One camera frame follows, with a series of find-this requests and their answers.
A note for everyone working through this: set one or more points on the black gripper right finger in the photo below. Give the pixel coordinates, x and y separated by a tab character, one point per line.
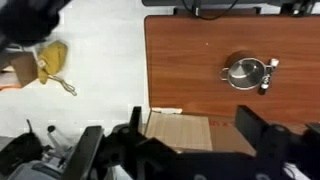
251	128

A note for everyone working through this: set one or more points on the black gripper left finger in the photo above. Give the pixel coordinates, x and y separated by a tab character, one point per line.
86	150

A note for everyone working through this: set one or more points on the black and white marker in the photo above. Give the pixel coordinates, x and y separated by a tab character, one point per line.
265	83

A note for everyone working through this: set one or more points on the small steel pot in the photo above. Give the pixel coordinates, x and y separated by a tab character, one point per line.
245	73

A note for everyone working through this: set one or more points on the cardboard box with red print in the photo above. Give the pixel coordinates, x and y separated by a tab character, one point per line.
180	130

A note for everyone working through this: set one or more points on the small plain cardboard box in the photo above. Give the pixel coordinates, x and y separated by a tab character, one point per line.
25	70

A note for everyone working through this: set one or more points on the black bulky object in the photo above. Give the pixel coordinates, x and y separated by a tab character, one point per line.
26	18

